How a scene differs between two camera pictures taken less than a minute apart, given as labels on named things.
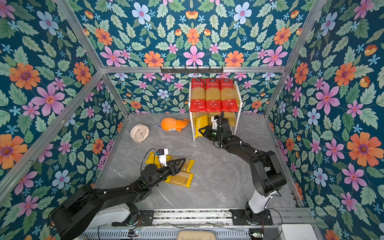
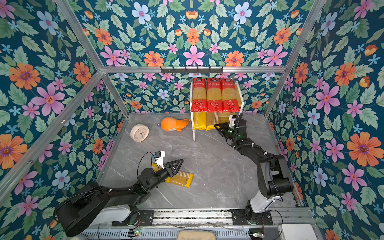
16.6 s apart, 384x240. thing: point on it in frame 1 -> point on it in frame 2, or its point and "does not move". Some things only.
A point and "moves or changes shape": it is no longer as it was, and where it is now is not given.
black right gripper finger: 207,137 -> 218,130
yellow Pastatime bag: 185,172 -> 212,119
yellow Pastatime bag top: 201,122 moves or changes shape
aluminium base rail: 223,217 does not move
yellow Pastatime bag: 183,179 does not move
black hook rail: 197,70 does not move
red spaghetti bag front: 198,95 does not move
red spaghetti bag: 229,102 does not move
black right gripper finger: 206,127 -> 221,126
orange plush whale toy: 170,124 does not move
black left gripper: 173,168 does not move
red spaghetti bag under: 213,95 does not move
